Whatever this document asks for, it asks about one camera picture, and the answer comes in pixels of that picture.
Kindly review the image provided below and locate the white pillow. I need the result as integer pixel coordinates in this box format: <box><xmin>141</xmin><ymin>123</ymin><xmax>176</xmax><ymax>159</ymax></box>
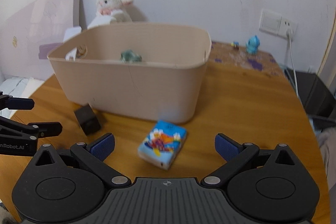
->
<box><xmin>0</xmin><ymin>77</ymin><xmax>46</xmax><ymax>119</ymax></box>

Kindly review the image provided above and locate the black small box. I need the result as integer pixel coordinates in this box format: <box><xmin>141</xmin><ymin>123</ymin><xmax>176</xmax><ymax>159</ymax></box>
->
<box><xmin>74</xmin><ymin>104</ymin><xmax>101</xmax><ymax>135</ymax></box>

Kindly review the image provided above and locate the blue bear tissue pack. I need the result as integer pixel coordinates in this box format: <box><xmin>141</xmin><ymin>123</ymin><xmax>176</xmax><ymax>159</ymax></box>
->
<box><xmin>137</xmin><ymin>121</ymin><xmax>187</xmax><ymax>170</ymax></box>

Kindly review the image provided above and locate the pink lilac bed headboard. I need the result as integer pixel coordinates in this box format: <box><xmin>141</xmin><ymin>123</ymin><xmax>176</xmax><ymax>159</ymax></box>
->
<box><xmin>1</xmin><ymin>0</ymin><xmax>80</xmax><ymax>80</ymax></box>

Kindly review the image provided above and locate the black glass side table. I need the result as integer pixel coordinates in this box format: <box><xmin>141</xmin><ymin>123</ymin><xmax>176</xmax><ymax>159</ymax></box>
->
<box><xmin>296</xmin><ymin>71</ymin><xmax>335</xmax><ymax>120</ymax></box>

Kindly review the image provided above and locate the beige plastic storage basket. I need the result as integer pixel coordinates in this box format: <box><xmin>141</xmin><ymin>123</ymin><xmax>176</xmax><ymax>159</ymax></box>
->
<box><xmin>48</xmin><ymin>22</ymin><xmax>211</xmax><ymax>123</ymax></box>

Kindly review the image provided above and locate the patterned brown cardboard mat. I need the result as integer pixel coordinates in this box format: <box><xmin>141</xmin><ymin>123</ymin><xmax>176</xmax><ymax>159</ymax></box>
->
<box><xmin>209</xmin><ymin>41</ymin><xmax>285</xmax><ymax>77</ymax></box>

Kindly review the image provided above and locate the tiny blue yellow figurine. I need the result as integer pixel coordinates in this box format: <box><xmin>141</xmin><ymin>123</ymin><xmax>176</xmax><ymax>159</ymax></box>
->
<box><xmin>231</xmin><ymin>42</ymin><xmax>239</xmax><ymax>50</ymax></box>

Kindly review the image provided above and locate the blue cartoon figurine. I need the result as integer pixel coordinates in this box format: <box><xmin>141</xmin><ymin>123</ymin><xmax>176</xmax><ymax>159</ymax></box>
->
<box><xmin>245</xmin><ymin>35</ymin><xmax>260</xmax><ymax>55</ymax></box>

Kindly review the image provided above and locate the white plush lamb toy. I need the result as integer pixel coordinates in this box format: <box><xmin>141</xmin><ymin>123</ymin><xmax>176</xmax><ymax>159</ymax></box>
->
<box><xmin>87</xmin><ymin>0</ymin><xmax>134</xmax><ymax>29</ymax></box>

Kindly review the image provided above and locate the white charger cable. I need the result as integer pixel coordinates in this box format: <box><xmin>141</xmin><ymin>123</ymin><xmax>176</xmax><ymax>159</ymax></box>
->
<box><xmin>286</xmin><ymin>29</ymin><xmax>301</xmax><ymax>98</ymax></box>

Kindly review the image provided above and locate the white wall switch socket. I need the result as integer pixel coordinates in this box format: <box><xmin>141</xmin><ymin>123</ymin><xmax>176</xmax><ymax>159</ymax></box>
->
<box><xmin>259</xmin><ymin>9</ymin><xmax>298</xmax><ymax>39</ymax></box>

